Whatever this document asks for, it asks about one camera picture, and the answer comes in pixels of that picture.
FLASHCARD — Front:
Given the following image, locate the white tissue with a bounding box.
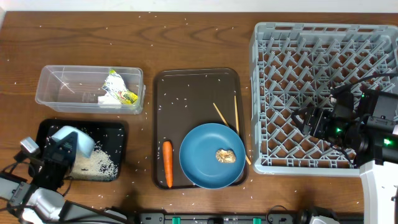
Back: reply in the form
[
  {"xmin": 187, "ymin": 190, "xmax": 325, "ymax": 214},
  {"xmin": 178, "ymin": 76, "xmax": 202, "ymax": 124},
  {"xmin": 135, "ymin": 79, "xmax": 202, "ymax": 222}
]
[{"xmin": 98, "ymin": 93, "xmax": 121, "ymax": 108}]

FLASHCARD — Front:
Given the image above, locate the black waste bin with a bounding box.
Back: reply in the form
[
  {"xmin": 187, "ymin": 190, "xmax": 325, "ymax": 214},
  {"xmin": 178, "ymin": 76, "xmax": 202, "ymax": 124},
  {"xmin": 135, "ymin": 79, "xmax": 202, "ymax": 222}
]
[{"xmin": 35, "ymin": 119, "xmax": 127, "ymax": 181}]

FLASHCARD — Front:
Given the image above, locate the wooden chopstick left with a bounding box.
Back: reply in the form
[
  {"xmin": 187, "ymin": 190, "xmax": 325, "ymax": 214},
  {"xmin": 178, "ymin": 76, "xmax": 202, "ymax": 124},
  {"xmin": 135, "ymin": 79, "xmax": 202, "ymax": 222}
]
[{"xmin": 213, "ymin": 103, "xmax": 229, "ymax": 127}]

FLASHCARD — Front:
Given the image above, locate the brown serving tray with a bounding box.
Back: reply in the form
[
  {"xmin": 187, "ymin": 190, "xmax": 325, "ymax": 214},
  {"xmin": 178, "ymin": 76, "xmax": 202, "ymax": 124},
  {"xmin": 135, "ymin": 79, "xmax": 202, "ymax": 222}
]
[{"xmin": 152, "ymin": 68, "xmax": 245, "ymax": 190}]

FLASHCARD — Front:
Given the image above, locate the yellow snack wrapper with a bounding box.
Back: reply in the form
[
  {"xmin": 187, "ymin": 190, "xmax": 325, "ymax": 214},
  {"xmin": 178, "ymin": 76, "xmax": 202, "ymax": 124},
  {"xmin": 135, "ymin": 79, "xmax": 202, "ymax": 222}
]
[{"xmin": 102, "ymin": 69, "xmax": 138, "ymax": 105}]

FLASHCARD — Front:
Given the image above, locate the wooden chopstick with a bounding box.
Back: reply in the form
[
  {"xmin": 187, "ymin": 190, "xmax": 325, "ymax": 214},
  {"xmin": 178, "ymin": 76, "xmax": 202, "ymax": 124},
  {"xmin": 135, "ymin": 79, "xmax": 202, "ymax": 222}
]
[
  {"xmin": 234, "ymin": 95, "xmax": 251, "ymax": 166},
  {"xmin": 213, "ymin": 103, "xmax": 229, "ymax": 127}
]

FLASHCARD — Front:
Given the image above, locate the crumpled gold foil ball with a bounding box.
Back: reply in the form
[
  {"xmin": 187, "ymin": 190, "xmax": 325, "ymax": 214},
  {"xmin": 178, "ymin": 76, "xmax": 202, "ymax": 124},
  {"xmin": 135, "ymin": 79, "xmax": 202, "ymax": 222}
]
[{"xmin": 215, "ymin": 149, "xmax": 236, "ymax": 163}]

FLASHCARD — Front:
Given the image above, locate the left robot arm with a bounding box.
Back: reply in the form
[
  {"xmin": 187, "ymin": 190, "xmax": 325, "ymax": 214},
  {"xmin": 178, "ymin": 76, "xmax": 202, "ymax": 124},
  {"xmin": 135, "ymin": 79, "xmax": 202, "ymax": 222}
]
[{"xmin": 1, "ymin": 129, "xmax": 130, "ymax": 223}]

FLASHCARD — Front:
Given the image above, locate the clear plastic bin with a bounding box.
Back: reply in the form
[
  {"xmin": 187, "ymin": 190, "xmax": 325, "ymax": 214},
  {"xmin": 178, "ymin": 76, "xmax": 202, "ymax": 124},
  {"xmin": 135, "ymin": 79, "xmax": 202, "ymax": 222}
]
[{"xmin": 35, "ymin": 65, "xmax": 146, "ymax": 114}]

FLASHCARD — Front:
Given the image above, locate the dark blue plate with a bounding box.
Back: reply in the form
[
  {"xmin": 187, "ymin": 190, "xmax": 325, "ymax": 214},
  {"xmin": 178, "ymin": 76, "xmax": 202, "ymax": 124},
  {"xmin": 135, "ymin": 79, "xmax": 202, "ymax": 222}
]
[{"xmin": 179, "ymin": 123, "xmax": 246, "ymax": 189}]

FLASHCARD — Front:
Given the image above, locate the grey dishwasher rack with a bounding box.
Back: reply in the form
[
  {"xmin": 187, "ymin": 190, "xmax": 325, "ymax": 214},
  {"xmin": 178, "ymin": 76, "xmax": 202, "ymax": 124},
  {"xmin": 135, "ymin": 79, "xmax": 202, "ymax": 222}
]
[{"xmin": 249, "ymin": 22, "xmax": 397, "ymax": 177}]

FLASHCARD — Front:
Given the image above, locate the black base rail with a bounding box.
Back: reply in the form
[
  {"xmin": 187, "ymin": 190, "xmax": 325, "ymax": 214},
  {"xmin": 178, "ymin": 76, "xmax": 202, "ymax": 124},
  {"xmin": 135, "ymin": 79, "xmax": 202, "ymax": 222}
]
[{"xmin": 134, "ymin": 205, "xmax": 364, "ymax": 224}]

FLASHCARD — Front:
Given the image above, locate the light blue rice bowl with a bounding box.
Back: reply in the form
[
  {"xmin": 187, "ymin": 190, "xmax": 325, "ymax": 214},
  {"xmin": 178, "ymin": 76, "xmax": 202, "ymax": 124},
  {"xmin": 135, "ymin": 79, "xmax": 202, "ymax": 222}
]
[{"xmin": 51, "ymin": 126, "xmax": 95, "ymax": 158}]

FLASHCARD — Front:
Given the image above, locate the orange carrot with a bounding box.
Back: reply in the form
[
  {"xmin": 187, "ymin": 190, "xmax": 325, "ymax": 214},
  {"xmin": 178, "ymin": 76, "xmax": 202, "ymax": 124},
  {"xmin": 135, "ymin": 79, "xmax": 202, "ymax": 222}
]
[{"xmin": 162, "ymin": 141, "xmax": 174, "ymax": 188}]

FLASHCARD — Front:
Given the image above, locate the wooden chopstick right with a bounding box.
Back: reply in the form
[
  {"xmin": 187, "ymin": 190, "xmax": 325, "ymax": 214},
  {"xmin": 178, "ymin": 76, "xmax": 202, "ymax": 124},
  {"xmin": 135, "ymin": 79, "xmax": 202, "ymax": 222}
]
[{"xmin": 234, "ymin": 95, "xmax": 251, "ymax": 166}]

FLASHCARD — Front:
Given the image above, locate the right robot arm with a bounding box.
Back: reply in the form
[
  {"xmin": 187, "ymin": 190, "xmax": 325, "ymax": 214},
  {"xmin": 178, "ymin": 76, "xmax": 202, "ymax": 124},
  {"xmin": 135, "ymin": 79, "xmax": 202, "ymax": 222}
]
[{"xmin": 292, "ymin": 90, "xmax": 397, "ymax": 223}]

